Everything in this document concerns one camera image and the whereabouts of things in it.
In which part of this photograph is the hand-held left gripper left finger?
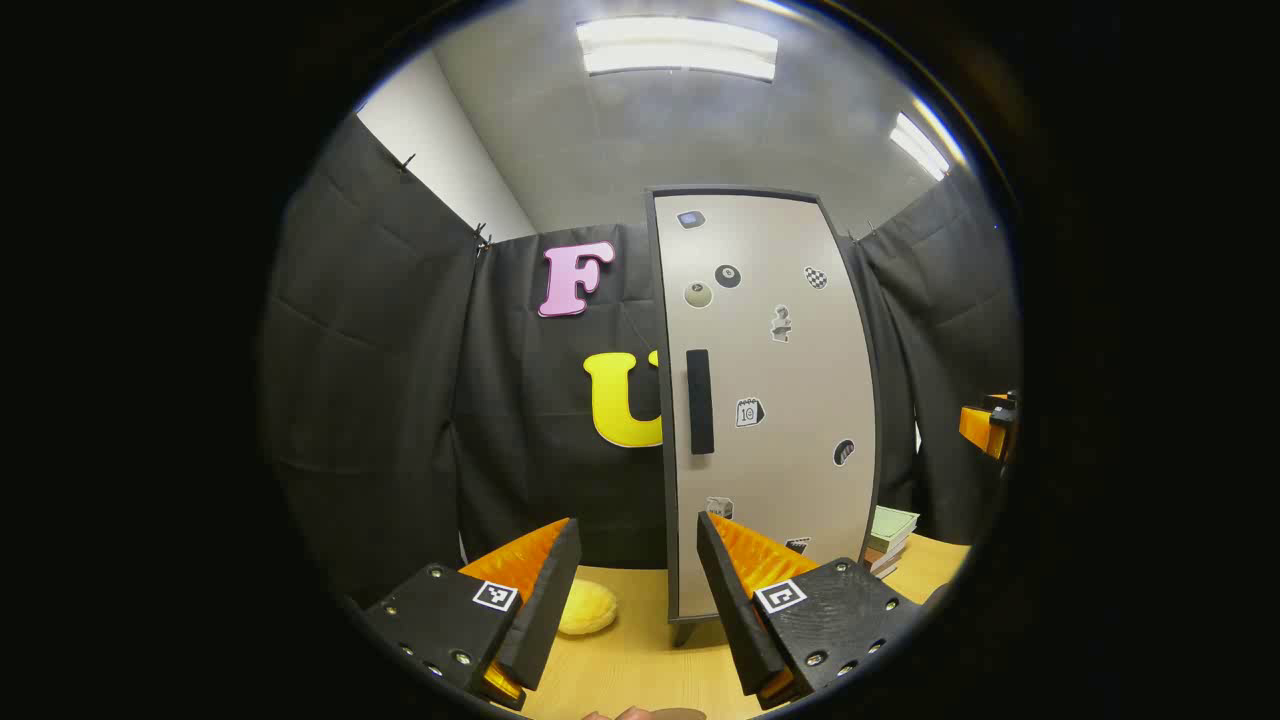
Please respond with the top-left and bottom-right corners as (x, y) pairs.
(362, 516), (583, 713)

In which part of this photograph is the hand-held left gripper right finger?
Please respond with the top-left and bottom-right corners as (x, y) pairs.
(696, 510), (923, 713)

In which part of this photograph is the dark grey cabinet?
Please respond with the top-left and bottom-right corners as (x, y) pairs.
(645, 185), (883, 647)

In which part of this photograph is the beige cabinet door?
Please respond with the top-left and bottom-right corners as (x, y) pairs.
(655, 193), (877, 619)

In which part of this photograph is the yellow round sponge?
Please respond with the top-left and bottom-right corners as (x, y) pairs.
(557, 580), (619, 637)

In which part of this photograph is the stack of books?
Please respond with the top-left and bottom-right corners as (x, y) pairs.
(862, 505), (921, 581)

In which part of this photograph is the black backdrop cloth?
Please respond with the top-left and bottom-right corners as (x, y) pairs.
(262, 115), (1021, 601)

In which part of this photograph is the small ceiling light panel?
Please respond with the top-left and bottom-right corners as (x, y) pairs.
(890, 112), (951, 182)

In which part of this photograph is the large ceiling light panel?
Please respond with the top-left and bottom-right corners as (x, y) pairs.
(577, 17), (779, 83)

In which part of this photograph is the black door handle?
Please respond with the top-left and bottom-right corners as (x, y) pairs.
(686, 349), (716, 456)

